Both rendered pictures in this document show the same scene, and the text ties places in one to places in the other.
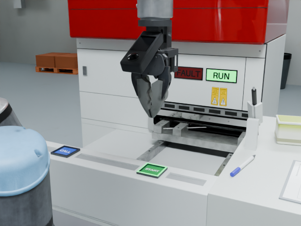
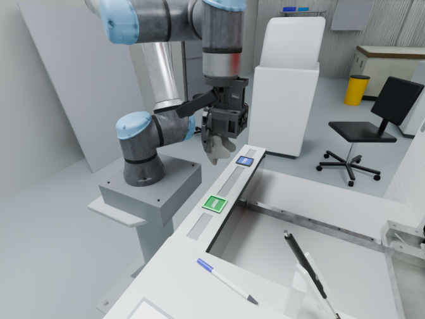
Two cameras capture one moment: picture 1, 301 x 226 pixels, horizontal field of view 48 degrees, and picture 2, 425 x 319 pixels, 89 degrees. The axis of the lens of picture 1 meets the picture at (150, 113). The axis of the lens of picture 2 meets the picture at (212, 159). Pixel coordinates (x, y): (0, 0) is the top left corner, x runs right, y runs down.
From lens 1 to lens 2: 0.86 m
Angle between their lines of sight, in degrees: 82
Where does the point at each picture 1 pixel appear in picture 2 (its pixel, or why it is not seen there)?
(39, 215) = (126, 152)
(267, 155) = not seen: outside the picture
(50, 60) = not seen: outside the picture
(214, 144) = (400, 307)
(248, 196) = (156, 268)
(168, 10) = (207, 68)
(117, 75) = not seen: outside the picture
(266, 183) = (178, 295)
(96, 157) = (240, 175)
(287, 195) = (144, 308)
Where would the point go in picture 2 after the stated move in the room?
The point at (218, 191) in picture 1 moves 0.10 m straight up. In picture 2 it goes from (171, 244) to (166, 212)
